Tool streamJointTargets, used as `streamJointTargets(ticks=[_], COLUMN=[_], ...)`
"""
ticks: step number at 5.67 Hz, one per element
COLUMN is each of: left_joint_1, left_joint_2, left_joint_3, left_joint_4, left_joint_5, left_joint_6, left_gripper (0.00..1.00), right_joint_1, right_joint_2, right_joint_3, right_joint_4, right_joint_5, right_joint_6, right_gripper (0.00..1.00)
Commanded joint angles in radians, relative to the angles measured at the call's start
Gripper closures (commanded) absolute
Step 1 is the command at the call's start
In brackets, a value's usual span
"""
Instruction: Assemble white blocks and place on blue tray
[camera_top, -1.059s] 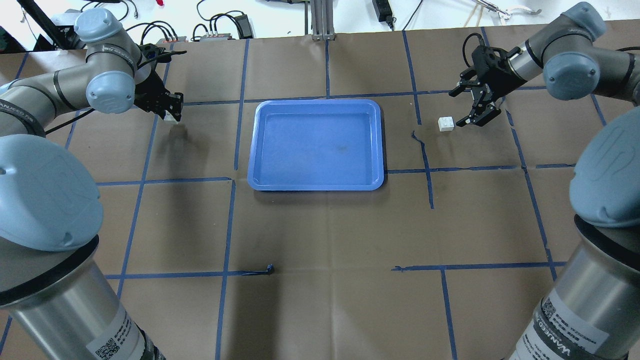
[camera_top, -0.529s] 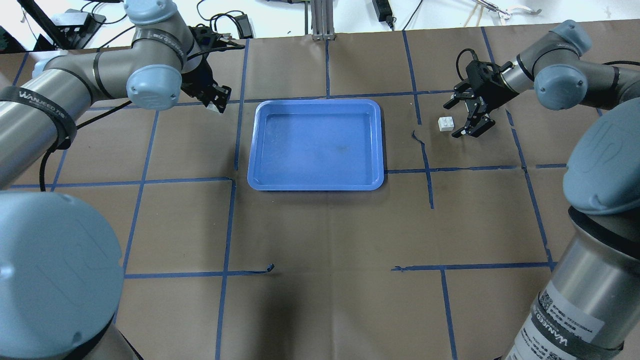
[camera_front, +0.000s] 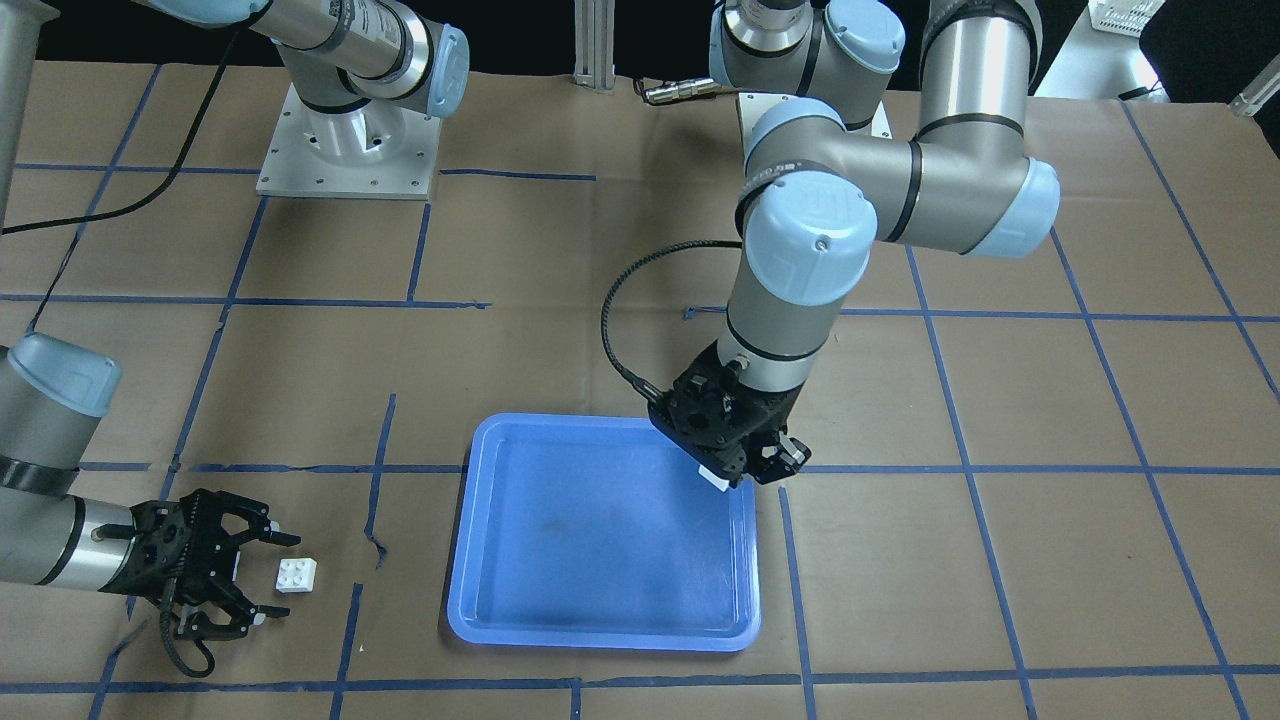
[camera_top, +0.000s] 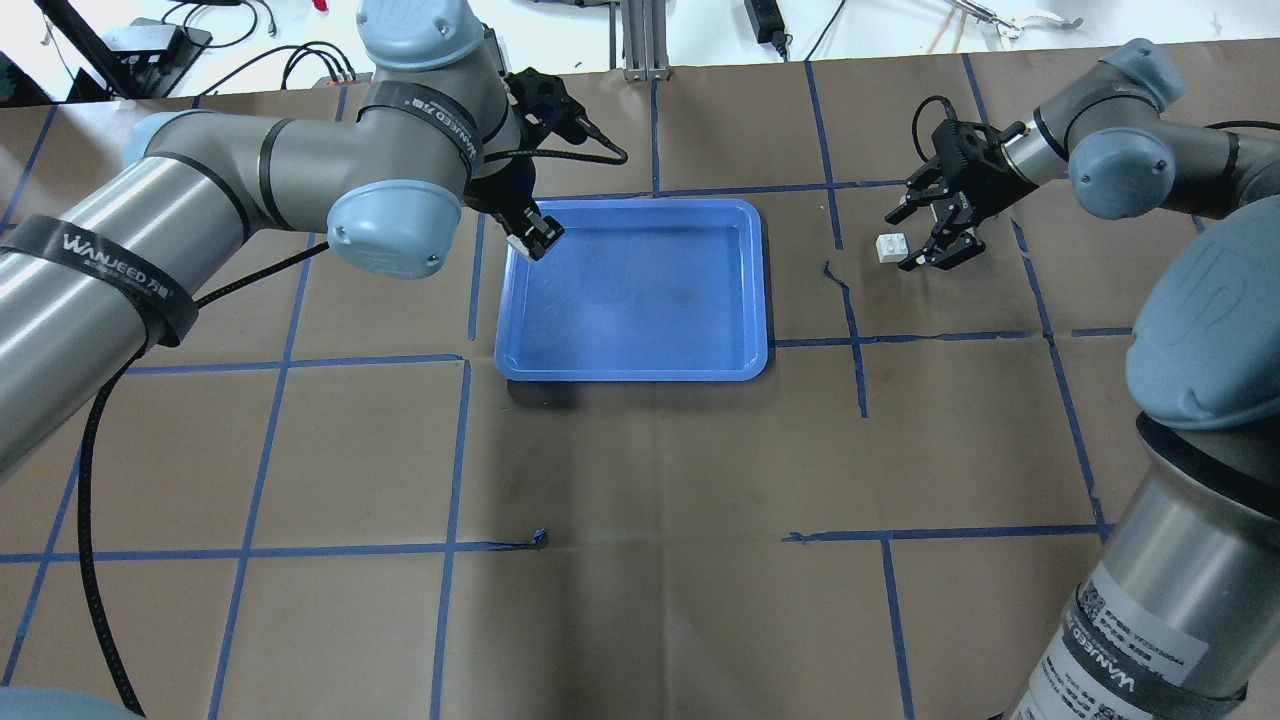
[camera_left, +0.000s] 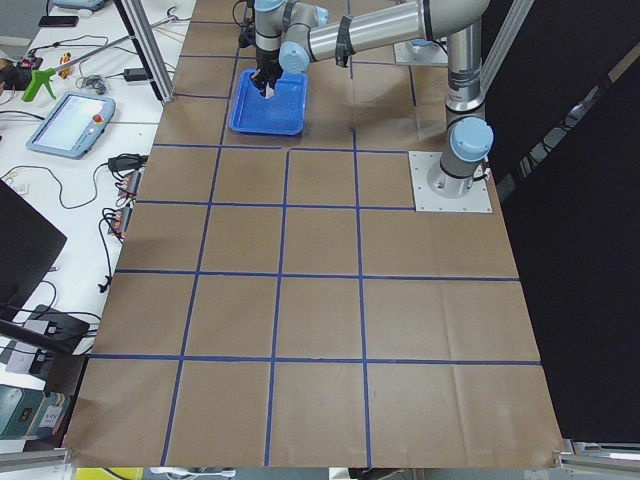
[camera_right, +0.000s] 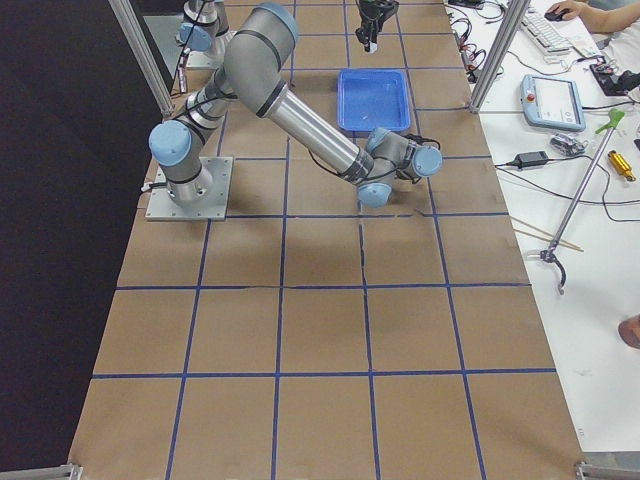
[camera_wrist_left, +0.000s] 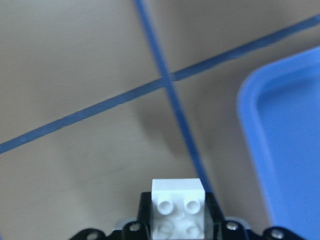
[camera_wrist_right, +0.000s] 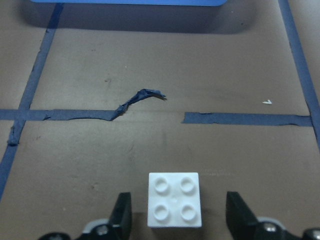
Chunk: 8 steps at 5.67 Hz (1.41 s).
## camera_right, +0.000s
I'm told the grey robot arm near tray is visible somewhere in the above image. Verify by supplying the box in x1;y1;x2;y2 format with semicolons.
149;2;443;207

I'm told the blue plastic tray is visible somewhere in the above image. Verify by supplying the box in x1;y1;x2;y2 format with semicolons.
337;68;411;132

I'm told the person hand on mouse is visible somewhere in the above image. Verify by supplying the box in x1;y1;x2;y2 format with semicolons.
544;1;585;22

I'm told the white keyboard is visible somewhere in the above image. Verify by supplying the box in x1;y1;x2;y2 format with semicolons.
520;11;572;56

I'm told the teach pendant tablet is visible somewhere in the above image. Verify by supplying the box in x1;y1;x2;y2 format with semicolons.
520;74;586;132

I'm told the black power adapter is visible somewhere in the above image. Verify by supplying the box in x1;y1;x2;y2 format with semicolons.
514;151;549;170

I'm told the reacher grabber tool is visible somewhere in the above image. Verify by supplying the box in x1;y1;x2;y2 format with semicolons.
538;108;625;295

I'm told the wooden chopsticks pair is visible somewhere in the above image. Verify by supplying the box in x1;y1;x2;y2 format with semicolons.
510;216;584;252

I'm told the aluminium frame post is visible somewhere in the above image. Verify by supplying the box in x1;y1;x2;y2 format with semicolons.
468;0;530;114
109;0;174;118

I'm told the aluminium frame post left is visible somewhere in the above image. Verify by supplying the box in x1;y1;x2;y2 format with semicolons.
109;0;174;118

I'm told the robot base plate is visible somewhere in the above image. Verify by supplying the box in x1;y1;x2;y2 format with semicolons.
145;156;234;221

